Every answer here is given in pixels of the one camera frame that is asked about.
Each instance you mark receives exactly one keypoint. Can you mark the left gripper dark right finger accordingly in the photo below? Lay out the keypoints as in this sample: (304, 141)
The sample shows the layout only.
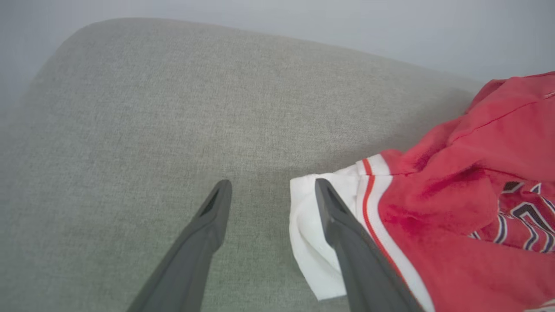
(360, 260)

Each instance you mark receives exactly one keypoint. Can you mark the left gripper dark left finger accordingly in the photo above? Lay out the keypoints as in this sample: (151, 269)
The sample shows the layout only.
(190, 260)

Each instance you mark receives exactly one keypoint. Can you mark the red and white jersey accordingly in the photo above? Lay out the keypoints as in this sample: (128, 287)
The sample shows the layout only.
(455, 216)

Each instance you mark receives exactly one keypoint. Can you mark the grey fabric couch cushion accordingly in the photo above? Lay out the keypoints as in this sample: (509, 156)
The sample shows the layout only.
(173, 108)

